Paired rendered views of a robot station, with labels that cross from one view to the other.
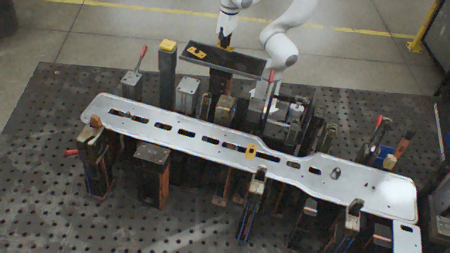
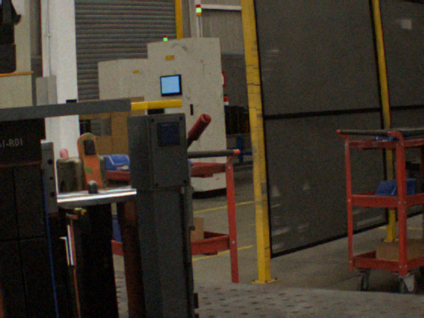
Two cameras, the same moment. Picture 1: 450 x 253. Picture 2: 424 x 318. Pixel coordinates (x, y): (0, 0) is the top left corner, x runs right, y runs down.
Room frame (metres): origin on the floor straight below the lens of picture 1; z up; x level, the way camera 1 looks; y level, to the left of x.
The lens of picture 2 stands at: (2.64, -0.56, 1.15)
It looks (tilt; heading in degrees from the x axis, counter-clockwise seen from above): 3 degrees down; 140
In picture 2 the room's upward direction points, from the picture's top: 4 degrees counter-clockwise
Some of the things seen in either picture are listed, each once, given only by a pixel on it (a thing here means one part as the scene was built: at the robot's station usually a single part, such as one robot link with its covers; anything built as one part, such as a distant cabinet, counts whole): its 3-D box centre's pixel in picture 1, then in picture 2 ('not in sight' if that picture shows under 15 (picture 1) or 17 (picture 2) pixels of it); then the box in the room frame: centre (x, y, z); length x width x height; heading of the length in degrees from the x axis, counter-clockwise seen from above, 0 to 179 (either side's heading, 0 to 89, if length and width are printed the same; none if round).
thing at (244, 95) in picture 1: (238, 126); not in sight; (1.29, -0.04, 0.90); 0.05 x 0.05 x 0.40; 82
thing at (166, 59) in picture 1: (166, 85); (165, 257); (1.46, 0.33, 0.92); 0.08 x 0.08 x 0.44; 82
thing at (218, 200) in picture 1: (227, 170); not in sight; (1.07, -0.03, 0.84); 0.17 x 0.06 x 0.29; 172
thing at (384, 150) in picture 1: (381, 157); not in sight; (1.40, -0.79, 0.74); 0.11 x 0.10 x 0.09; 82
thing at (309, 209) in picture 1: (301, 228); not in sight; (0.85, -0.35, 0.84); 0.11 x 0.08 x 0.29; 172
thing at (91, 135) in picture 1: (96, 162); (85, 244); (0.96, 0.50, 0.88); 0.15 x 0.11 x 0.36; 172
